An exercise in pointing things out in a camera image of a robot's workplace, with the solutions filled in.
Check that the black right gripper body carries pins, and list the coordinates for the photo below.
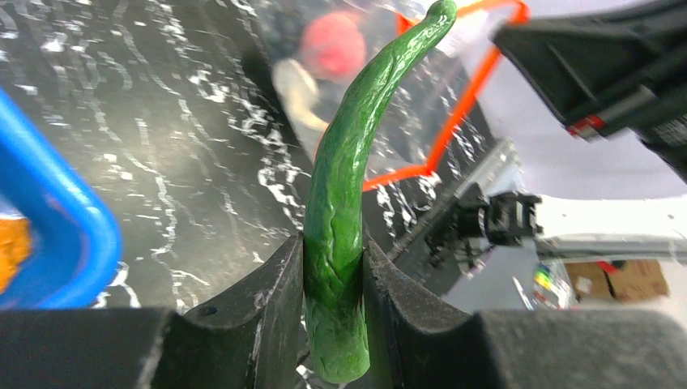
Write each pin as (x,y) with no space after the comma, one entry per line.
(662,130)

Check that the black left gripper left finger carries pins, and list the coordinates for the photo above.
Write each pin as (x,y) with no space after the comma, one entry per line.
(245,337)

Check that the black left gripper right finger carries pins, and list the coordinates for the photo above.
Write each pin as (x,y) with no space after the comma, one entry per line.
(416,340)

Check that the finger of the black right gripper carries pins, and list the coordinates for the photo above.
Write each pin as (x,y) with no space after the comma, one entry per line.
(605,72)

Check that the short green pepper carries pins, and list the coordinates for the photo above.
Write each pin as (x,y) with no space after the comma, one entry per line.
(333,231)

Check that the white garlic piece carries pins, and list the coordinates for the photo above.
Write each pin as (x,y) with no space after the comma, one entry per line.
(299,93)

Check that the peach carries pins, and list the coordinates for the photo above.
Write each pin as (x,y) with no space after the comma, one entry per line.
(332,47)

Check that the clear zip top bag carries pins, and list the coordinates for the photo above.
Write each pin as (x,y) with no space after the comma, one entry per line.
(428,113)

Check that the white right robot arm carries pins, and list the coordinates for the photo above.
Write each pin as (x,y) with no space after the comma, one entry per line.
(612,231)

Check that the orange bumpy food piece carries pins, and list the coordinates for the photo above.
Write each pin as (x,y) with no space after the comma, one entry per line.
(16,246)

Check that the cardboard boxes in background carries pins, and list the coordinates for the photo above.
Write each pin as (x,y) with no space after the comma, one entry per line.
(636,280)

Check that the blue plastic bin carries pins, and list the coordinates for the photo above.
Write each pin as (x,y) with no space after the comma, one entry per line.
(76,242)

